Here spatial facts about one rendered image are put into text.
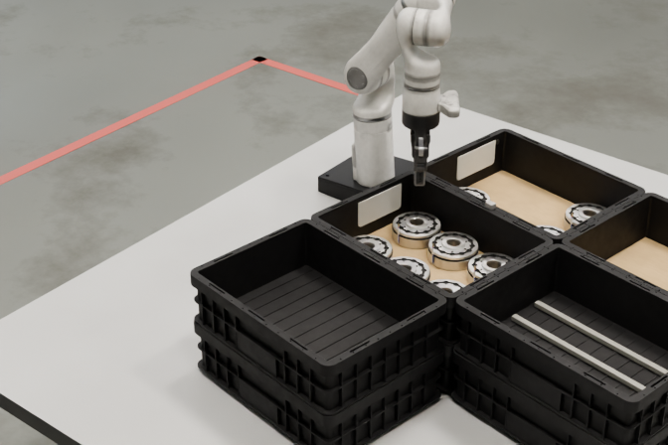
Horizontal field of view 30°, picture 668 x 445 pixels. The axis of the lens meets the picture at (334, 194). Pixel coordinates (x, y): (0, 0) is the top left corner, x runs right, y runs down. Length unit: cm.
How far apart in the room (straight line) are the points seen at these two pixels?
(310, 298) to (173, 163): 233
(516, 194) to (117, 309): 91
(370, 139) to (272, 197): 30
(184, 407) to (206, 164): 238
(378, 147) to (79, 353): 86
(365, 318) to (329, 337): 9
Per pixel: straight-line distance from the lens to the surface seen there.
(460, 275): 252
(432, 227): 262
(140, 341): 258
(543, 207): 278
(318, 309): 242
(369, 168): 295
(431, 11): 238
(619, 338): 240
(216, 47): 570
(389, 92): 292
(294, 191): 307
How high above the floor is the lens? 221
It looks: 30 degrees down
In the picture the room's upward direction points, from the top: straight up
